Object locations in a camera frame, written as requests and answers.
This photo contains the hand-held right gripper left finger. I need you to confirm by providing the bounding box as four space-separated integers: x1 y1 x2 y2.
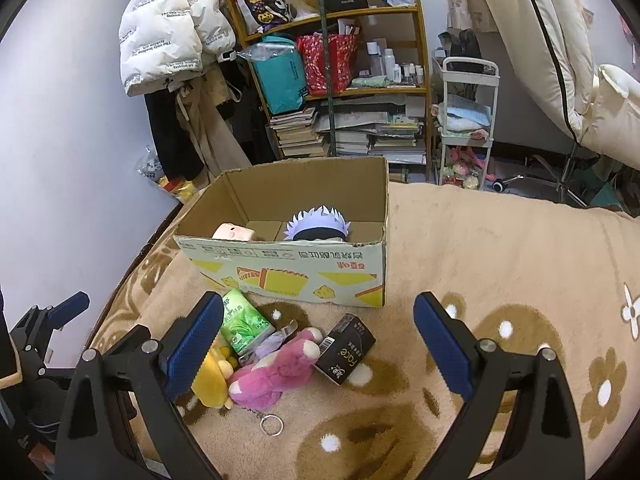
54 291 226 480

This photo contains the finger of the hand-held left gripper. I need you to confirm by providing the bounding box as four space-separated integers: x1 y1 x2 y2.
10 291 91 356

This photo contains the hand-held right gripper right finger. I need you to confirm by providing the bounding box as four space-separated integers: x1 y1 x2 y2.
413 292 586 480

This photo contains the yellow plush toy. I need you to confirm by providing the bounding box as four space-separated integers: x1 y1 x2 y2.
191 342 236 408

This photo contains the green tissue pack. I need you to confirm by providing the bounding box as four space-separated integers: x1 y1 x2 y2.
220 288 277 356

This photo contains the clear lavender toy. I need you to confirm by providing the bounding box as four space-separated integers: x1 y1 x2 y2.
250 322 301 362

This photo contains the black tissue box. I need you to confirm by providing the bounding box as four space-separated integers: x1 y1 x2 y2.
314 313 377 387

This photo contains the printed cardboard box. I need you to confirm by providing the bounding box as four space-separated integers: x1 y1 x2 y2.
172 156 390 308

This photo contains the metal keyring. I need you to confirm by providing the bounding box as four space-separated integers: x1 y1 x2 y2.
255 407 285 436

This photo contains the beige flower blanket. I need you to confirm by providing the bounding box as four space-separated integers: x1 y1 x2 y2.
87 180 640 480

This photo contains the clear bag with toy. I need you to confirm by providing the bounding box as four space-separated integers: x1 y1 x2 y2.
139 146 167 184

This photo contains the white-haired plush doll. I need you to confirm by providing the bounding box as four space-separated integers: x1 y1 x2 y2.
283 205 352 242

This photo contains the pile of small plush toys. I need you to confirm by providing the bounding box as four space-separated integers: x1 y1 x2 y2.
442 147 490 189

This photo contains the black hanging garment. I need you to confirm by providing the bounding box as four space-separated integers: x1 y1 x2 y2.
144 87 206 183

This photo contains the beige hanging garment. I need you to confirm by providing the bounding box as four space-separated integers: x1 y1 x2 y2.
175 67 253 181

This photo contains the pile of books and papers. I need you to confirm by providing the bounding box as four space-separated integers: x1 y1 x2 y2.
320 100 428 165

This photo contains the teal box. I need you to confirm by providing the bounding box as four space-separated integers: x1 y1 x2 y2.
594 180 628 211

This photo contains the light blue cloth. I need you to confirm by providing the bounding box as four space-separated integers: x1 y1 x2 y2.
442 104 493 132

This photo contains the stack of old books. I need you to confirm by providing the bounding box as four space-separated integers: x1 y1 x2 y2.
267 107 326 158

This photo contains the white trolley cart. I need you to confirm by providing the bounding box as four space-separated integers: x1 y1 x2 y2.
431 56 502 192

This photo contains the teal paper bag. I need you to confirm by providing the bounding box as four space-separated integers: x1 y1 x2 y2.
239 35 308 116

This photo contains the cluster of cosmetic bottles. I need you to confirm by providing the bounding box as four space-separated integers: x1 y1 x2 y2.
365 40 426 86

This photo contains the white puffer jacket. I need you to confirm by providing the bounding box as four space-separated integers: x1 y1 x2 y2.
119 0 238 98

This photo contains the black bag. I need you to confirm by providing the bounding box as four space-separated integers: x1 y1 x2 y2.
437 29 483 73

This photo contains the red gift bag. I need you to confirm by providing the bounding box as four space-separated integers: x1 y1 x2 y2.
296 32 360 96

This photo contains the green pole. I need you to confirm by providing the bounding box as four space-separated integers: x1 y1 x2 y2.
315 0 337 158

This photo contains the cream office chair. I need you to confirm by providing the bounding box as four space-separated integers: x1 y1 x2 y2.
465 0 640 208

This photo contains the wooden shelf rack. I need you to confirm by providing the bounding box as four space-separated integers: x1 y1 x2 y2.
225 0 433 183

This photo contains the cartoon patterned bag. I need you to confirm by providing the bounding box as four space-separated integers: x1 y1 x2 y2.
227 0 293 36

